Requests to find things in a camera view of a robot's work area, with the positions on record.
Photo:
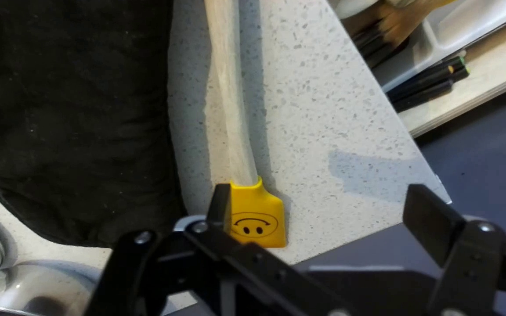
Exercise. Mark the open wooden drawer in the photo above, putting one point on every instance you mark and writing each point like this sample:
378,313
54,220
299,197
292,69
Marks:
487,76

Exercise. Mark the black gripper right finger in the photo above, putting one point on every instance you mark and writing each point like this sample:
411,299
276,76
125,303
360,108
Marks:
464,257

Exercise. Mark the black chopstick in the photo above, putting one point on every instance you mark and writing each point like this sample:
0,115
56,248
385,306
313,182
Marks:
429,73
434,92

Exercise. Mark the small steel bowl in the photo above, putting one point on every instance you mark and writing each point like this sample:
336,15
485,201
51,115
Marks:
30,291

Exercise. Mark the black oven mitt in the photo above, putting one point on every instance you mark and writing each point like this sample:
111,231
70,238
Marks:
60,117

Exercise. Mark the flat pale wooden spatula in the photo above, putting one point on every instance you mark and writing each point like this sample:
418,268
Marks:
394,18

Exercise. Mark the white cutlery organizer tray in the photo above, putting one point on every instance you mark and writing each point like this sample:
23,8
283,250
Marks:
474,24

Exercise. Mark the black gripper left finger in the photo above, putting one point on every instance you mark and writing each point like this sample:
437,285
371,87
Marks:
223,257

